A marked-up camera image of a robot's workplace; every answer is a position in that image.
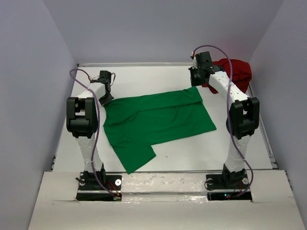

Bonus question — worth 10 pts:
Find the green t shirt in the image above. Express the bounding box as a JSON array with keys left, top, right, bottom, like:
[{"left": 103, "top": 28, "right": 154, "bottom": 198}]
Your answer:
[{"left": 103, "top": 87, "right": 217, "bottom": 174}]

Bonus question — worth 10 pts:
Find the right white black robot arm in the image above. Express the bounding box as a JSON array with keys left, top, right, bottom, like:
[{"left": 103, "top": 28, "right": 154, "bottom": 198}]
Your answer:
[{"left": 189, "top": 52, "right": 260, "bottom": 191}]

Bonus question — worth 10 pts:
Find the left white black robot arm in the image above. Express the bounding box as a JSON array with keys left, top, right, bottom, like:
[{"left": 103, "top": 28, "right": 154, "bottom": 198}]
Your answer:
[{"left": 66, "top": 69, "right": 116, "bottom": 193}]

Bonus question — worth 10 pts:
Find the red t shirt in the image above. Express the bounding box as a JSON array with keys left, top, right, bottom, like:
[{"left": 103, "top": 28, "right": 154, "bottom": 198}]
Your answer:
[{"left": 213, "top": 58, "right": 252, "bottom": 93}]

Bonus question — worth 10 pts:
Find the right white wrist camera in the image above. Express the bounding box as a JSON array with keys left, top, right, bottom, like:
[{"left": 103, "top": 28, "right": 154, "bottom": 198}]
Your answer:
[{"left": 190, "top": 53, "right": 197, "bottom": 69}]

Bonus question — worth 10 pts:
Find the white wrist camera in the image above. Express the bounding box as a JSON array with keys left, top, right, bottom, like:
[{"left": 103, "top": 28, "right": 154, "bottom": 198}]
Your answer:
[
  {"left": 90, "top": 75, "right": 99, "bottom": 83},
  {"left": 190, "top": 53, "right": 197, "bottom": 69}
]

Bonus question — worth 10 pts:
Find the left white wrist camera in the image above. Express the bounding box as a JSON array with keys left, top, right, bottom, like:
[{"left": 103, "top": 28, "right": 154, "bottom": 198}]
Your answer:
[{"left": 90, "top": 75, "right": 99, "bottom": 83}]

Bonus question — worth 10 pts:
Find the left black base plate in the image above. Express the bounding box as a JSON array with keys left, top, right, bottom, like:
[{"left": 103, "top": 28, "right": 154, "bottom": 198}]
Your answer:
[{"left": 75, "top": 173, "right": 122, "bottom": 202}]

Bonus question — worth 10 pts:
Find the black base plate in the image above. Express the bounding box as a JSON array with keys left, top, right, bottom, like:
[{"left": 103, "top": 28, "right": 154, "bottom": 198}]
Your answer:
[
  {"left": 204, "top": 174, "right": 252, "bottom": 201},
  {"left": 75, "top": 173, "right": 122, "bottom": 202}
]

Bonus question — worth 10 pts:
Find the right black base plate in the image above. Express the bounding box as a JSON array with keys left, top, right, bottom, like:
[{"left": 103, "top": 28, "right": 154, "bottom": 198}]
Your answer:
[{"left": 204, "top": 174, "right": 252, "bottom": 201}]

